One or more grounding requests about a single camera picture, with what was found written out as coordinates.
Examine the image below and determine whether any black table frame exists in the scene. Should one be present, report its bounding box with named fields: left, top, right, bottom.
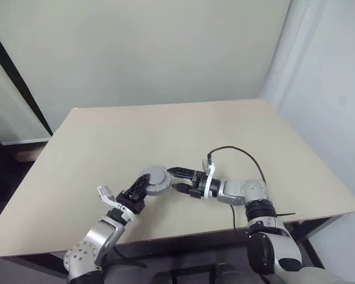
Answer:
left=0, top=215, right=344, bottom=284

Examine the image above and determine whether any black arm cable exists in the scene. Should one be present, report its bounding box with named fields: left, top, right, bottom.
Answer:
left=113, top=246, right=149, bottom=269
left=206, top=145, right=267, bottom=237

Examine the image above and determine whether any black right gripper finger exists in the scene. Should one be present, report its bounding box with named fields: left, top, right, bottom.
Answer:
left=166, top=167, right=198, bottom=178
left=172, top=183, right=193, bottom=195

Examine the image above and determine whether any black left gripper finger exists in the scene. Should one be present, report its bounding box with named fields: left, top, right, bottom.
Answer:
left=129, top=174, right=152, bottom=198

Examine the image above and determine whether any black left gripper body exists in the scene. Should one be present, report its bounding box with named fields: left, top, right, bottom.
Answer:
left=115, top=189, right=146, bottom=215

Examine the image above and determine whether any grey round housing lid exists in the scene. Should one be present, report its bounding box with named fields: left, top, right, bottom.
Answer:
left=141, top=164, right=169, bottom=186

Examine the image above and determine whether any black diagonal pole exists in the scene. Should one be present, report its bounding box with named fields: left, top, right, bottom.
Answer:
left=0, top=20, right=54, bottom=137

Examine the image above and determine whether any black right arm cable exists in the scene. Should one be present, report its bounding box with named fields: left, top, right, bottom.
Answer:
left=206, top=145, right=267, bottom=237

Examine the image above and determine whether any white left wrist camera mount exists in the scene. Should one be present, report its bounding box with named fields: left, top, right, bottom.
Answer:
left=96, top=185, right=137, bottom=221

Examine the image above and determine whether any dark rounded shape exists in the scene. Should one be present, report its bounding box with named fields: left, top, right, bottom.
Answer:
left=215, top=261, right=241, bottom=284

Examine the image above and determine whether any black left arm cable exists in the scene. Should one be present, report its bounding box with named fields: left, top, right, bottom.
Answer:
left=113, top=246, right=149, bottom=269

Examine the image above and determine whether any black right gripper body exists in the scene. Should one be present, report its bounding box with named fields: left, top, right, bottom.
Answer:
left=188, top=170, right=209, bottom=199

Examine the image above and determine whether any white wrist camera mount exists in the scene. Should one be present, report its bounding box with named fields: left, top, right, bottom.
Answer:
left=201, top=157, right=218, bottom=199
left=96, top=185, right=137, bottom=221

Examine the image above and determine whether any beige table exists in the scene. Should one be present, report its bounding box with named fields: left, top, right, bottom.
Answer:
left=0, top=98, right=355, bottom=259

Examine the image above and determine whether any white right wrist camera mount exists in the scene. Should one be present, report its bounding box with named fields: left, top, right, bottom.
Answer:
left=201, top=157, right=218, bottom=199

